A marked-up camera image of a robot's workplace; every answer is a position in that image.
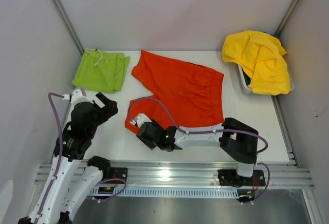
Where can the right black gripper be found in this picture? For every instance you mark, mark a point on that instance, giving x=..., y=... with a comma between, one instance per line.
x=150, y=145

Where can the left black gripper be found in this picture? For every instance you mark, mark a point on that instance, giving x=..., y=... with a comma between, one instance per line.
x=109, y=109

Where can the lime green shorts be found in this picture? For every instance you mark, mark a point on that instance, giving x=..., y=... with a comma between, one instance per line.
x=101, y=71

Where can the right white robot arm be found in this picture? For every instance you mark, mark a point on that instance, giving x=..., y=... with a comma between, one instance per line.
x=237, y=139

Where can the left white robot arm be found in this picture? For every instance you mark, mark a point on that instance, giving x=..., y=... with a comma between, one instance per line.
x=59, y=202

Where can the yellow shorts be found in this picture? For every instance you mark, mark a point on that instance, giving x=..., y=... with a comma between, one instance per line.
x=261, y=57

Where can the white plastic bin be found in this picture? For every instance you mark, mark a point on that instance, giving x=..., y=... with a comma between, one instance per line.
x=245, y=82

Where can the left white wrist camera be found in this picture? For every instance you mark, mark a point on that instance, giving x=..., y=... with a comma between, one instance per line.
x=76, y=96

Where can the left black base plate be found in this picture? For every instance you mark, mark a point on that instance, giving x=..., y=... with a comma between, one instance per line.
x=116, y=173

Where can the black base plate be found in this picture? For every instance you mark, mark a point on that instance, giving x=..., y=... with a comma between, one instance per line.
x=116, y=173
x=228, y=177

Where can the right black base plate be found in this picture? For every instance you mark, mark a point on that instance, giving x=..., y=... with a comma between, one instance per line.
x=228, y=177

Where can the left aluminium corner post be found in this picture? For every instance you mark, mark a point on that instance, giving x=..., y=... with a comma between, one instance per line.
x=68, y=25

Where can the aluminium corner post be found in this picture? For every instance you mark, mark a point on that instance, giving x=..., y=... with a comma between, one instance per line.
x=68, y=25
x=287, y=17

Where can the right aluminium corner post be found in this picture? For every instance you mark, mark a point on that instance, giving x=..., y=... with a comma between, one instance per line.
x=287, y=17

